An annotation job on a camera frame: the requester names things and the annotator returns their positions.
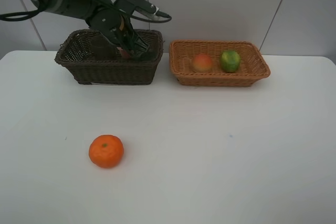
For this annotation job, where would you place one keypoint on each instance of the dark brown wicker basket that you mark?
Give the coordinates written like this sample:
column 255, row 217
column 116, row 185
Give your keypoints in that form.
column 76, row 56

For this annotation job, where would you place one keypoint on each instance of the translucent purple plastic cup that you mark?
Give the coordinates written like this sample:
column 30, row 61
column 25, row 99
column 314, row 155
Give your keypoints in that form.
column 102, row 49

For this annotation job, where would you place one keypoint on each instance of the pink bottle white cap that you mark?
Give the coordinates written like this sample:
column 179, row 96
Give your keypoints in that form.
column 124, row 54

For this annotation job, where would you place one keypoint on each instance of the orange tangerine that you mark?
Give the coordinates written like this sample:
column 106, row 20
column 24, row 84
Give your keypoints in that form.
column 106, row 151

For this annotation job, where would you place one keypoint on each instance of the green lime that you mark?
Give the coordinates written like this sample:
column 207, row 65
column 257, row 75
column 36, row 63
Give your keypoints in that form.
column 230, row 61

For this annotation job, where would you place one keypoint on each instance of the light orange wicker basket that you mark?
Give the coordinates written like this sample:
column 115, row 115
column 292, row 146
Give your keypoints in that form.
column 252, row 66

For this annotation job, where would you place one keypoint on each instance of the red yellow peach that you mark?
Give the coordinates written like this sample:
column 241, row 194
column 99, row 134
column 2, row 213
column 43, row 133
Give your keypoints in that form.
column 202, row 63

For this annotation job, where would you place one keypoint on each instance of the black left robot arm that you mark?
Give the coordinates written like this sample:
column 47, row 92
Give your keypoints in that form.
column 79, row 9

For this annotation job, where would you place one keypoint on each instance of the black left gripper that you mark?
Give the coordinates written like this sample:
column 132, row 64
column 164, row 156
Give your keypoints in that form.
column 117, row 30

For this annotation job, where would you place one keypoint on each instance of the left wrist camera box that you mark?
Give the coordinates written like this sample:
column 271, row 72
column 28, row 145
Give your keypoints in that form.
column 141, row 6

